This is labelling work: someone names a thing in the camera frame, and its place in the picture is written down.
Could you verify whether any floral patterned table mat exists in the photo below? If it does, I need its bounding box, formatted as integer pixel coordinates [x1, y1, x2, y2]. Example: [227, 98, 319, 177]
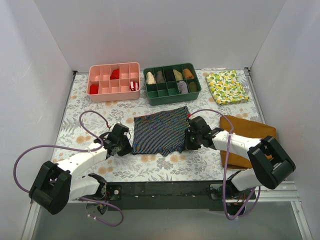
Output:
[52, 68, 264, 182]

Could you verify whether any aluminium frame rail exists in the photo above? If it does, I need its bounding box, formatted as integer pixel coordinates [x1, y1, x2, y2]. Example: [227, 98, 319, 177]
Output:
[22, 181, 312, 240]

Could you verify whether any red rolled sock top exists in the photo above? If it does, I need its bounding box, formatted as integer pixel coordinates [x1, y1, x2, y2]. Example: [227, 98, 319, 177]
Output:
[110, 68, 120, 80]

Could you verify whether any black rolled underwear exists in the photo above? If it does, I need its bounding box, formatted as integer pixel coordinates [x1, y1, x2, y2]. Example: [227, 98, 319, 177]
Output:
[164, 69, 176, 82]

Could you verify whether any red white striped sock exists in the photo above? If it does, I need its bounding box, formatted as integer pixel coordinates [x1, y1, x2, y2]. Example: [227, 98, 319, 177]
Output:
[129, 81, 140, 92]

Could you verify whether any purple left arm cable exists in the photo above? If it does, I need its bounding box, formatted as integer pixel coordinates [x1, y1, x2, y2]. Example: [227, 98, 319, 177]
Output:
[13, 110, 125, 227]

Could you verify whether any red rolled sock bottom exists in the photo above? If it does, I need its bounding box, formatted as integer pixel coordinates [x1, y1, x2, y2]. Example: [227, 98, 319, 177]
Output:
[89, 84, 99, 95]

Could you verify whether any orange brown rolled underwear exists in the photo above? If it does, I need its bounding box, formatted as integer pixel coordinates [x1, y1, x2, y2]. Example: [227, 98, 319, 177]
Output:
[183, 68, 195, 79]

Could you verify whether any red rolled sock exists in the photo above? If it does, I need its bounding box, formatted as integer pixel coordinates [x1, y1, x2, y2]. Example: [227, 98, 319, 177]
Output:
[110, 68, 120, 80]
[89, 84, 99, 95]

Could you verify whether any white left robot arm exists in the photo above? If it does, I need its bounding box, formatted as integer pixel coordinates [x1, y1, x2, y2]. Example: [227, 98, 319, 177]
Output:
[28, 123, 133, 215]

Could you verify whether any mustard brown folded cloth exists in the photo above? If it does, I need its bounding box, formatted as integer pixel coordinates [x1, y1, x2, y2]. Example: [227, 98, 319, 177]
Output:
[226, 115, 277, 169]

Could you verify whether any olive green rolled underwear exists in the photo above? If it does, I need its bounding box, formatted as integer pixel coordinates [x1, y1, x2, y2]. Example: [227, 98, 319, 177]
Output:
[188, 81, 198, 93]

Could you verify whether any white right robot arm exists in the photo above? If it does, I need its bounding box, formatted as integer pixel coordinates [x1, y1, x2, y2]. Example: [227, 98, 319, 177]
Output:
[184, 115, 296, 199]

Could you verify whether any lemon print folded cloth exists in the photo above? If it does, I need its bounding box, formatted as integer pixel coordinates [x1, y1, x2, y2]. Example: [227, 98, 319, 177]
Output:
[205, 70, 250, 106]

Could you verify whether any cream rolled underwear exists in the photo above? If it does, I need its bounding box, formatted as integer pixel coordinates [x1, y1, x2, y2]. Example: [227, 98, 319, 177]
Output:
[146, 71, 156, 85]

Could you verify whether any beige yellow rolled underwear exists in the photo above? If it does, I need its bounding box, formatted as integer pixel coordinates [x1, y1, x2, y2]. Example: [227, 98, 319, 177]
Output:
[173, 69, 184, 81]

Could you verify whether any pink divided organizer box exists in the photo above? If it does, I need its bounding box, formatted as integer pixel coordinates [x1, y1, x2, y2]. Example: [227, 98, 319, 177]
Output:
[86, 62, 142, 103]

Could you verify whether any navy striped underwear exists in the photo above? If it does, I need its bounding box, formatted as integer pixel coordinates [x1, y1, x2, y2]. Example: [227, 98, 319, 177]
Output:
[132, 106, 190, 157]

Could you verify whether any grey striped rolled underwear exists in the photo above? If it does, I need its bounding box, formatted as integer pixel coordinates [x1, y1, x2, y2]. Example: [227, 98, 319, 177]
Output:
[177, 80, 189, 94]

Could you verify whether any green divided organizer box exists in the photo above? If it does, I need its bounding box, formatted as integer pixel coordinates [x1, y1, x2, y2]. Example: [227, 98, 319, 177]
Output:
[143, 62, 202, 106]

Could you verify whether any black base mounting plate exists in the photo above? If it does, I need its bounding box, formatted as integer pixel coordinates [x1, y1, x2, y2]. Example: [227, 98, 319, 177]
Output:
[77, 180, 257, 213]

